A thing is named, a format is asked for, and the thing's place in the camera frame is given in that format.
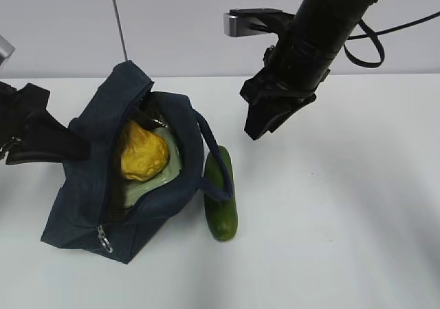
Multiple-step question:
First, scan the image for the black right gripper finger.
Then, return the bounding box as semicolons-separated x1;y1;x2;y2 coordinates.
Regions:
245;100;285;140
269;95;316;133

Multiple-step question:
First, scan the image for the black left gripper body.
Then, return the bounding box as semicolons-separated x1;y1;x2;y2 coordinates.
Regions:
1;82;50;160

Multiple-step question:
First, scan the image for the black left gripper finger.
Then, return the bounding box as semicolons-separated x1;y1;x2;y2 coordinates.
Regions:
6;112;91;164

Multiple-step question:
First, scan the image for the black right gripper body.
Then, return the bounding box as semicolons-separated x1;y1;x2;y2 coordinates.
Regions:
240;64;317;106

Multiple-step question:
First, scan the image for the dark blue lunch bag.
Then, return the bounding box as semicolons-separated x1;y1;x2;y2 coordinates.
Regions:
41;61;234;264

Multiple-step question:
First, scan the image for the yellow pear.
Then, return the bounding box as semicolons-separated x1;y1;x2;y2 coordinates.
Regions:
116;120;169;181

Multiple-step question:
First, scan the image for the green lidded glass container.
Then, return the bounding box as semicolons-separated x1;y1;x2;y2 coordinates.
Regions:
123;127;182;207

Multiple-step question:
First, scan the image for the green cucumber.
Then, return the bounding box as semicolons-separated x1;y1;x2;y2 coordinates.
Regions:
203;153;239;242

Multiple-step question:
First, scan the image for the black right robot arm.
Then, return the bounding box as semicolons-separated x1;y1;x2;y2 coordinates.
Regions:
231;0;377;140

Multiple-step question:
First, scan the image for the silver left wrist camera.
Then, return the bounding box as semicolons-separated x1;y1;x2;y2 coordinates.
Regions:
0;36;15;66

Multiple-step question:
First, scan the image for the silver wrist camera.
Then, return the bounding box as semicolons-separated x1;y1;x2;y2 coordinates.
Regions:
223;8;295;37
0;36;15;66

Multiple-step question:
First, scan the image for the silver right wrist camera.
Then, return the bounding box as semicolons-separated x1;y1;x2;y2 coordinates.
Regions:
223;8;295;37

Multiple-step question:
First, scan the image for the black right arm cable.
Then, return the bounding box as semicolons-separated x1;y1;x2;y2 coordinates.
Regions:
343;9;440;68

